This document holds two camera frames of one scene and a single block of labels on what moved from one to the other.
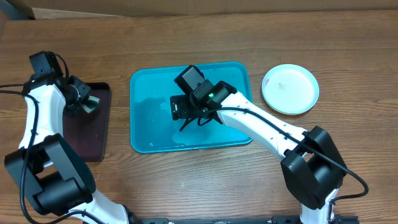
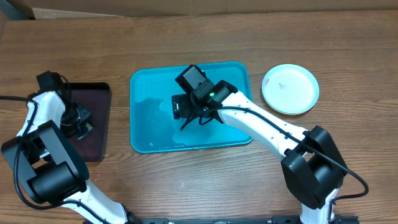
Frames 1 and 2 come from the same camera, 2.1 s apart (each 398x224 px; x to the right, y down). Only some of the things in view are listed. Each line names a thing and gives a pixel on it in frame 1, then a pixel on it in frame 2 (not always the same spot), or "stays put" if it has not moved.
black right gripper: [182, 108] stays put
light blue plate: [290, 89] stays put
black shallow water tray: [89, 132] stays put
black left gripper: [84, 89] → [84, 114]
